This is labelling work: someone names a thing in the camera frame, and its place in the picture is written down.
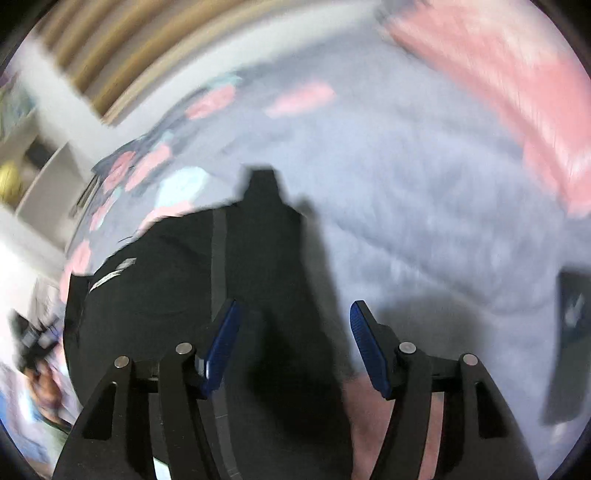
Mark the grey floral bed blanket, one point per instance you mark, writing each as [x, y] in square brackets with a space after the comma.
[414, 198]

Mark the black garment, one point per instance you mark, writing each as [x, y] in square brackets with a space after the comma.
[285, 413]

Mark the white shelf unit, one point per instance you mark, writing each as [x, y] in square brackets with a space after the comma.
[52, 191]

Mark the left hand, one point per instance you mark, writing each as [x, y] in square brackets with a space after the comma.
[46, 395]

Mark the wooden slatted headboard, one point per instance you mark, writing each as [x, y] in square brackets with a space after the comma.
[114, 52]

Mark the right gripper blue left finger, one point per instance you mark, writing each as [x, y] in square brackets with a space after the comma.
[216, 346]

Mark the yellow plush toy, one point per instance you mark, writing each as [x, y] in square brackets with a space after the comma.
[10, 183]

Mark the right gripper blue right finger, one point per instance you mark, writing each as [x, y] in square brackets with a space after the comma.
[377, 345]

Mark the dark phone on bed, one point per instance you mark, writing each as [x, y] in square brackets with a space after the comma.
[571, 374]

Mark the colourful wall map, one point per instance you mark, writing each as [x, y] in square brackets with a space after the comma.
[15, 105]

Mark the pink pillow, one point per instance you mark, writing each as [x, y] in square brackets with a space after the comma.
[515, 59]

